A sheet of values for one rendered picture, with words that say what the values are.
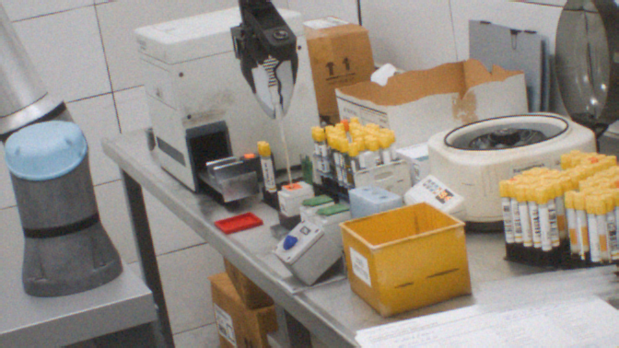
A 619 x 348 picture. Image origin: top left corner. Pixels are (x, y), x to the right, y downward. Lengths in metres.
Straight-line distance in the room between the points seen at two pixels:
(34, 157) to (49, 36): 1.83
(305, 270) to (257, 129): 0.67
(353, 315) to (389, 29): 1.39
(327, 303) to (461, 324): 0.25
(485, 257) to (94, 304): 0.56
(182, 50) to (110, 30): 1.32
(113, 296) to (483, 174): 0.57
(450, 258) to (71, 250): 0.55
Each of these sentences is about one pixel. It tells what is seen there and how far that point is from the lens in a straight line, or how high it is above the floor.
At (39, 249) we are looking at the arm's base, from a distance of 1.84.
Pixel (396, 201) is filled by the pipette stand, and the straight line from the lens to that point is 1.79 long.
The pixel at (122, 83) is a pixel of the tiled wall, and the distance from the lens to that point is 3.66.
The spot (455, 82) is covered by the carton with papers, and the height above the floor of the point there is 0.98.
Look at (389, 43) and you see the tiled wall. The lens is 2.98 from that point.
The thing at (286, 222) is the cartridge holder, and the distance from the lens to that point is 2.02.
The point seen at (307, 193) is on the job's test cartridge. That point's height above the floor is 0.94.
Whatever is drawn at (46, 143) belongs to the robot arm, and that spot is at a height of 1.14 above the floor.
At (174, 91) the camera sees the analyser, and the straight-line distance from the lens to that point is 2.34.
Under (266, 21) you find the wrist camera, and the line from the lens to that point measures 1.93.
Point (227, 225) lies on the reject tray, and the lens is 2.14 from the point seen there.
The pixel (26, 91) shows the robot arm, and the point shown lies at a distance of 1.94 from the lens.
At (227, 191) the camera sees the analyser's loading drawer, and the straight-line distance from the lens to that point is 2.21.
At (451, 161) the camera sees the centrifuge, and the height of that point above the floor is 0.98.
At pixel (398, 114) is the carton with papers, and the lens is 2.17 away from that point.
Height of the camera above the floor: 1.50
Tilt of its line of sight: 15 degrees down
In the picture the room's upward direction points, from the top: 10 degrees counter-clockwise
